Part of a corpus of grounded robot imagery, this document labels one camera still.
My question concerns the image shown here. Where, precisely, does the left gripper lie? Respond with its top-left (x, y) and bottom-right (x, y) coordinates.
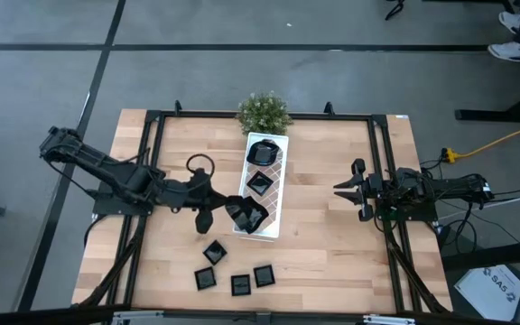
top-left (181, 168), bottom-right (235, 235)

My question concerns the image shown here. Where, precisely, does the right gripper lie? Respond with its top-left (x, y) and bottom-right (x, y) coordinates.
top-left (333, 157), bottom-right (384, 222)

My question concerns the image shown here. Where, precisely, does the black leaf-shaped plate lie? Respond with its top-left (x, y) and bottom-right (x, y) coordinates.
top-left (246, 138), bottom-right (283, 166)

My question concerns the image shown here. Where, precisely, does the green artificial potted plant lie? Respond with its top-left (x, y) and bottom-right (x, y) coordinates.
top-left (235, 89), bottom-right (295, 136)

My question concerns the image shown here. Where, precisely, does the white paper sign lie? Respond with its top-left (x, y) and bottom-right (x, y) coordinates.
top-left (452, 264), bottom-right (520, 322)

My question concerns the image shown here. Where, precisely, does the person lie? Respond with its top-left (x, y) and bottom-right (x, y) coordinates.
top-left (487, 0), bottom-right (520, 63)

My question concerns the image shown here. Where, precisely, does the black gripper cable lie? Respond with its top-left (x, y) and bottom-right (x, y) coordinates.
top-left (184, 153), bottom-right (217, 182)

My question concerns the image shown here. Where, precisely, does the white wire shelf rack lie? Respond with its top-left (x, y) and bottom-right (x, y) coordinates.
top-left (231, 131), bottom-right (290, 240)

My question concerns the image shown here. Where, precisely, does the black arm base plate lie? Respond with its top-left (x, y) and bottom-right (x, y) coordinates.
top-left (91, 187), bottom-right (155, 217)
top-left (376, 200), bottom-right (438, 223)

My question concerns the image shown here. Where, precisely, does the black cable bundle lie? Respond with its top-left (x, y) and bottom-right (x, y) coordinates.
top-left (384, 220), bottom-right (450, 315)
top-left (79, 215), bottom-right (146, 308)

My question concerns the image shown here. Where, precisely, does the silver metal bracket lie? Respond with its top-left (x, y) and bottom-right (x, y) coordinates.
top-left (362, 314), bottom-right (417, 325)
top-left (110, 310), bottom-right (165, 325)

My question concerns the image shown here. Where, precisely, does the yellow power cable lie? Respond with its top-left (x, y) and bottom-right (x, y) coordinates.
top-left (442, 116), bottom-right (520, 163)

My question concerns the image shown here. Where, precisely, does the black desk leg frame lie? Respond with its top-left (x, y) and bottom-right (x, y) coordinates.
top-left (454, 67), bottom-right (520, 124)

